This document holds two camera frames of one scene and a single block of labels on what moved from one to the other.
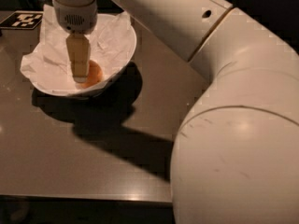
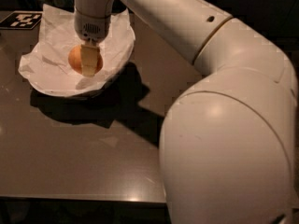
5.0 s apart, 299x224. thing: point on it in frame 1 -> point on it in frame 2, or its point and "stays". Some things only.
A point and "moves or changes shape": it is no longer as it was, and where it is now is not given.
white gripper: x=76 y=19 -> x=92 y=28
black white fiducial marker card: x=22 y=20 stays
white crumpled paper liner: x=47 y=65 stays
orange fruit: x=94 y=75 moves or changes shape
